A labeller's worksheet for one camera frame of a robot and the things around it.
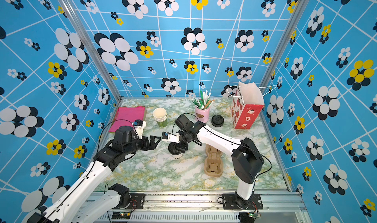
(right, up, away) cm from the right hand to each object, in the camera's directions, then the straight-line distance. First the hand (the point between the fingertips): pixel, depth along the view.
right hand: (177, 143), depth 83 cm
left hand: (-11, +5, -7) cm, 13 cm away
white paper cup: (0, -8, +1) cm, 8 cm away
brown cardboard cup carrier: (+20, -12, -1) cm, 24 cm away
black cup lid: (-3, -2, -3) cm, 4 cm away
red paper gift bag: (+40, +21, -1) cm, 45 cm away
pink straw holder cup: (+15, +16, +15) cm, 26 cm away
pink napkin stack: (-39, +14, +21) cm, 46 cm away
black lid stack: (+26, +12, +19) cm, 34 cm away
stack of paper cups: (-13, +15, +15) cm, 25 cm away
